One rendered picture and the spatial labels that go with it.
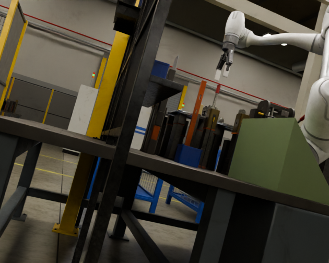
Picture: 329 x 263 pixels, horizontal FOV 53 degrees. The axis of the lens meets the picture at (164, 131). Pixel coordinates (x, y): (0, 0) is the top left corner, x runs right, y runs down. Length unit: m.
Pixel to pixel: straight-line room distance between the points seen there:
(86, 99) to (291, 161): 8.68
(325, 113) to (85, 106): 8.70
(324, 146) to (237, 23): 0.96
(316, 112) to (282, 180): 0.29
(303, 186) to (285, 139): 0.20
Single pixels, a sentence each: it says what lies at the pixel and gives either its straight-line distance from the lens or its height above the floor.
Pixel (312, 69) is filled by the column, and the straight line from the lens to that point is 10.08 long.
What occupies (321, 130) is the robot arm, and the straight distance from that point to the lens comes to 1.43.
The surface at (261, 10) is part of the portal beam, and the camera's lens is 6.06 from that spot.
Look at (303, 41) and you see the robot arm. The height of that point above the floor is 1.51.
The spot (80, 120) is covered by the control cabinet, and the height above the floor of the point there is 0.99.
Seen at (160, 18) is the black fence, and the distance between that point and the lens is 0.82.
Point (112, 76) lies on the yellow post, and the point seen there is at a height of 1.17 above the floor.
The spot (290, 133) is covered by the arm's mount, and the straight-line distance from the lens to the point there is 1.34.
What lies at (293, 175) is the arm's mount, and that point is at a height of 0.78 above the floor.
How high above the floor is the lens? 0.72
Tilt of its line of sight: 4 degrees up
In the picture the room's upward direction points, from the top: 15 degrees clockwise
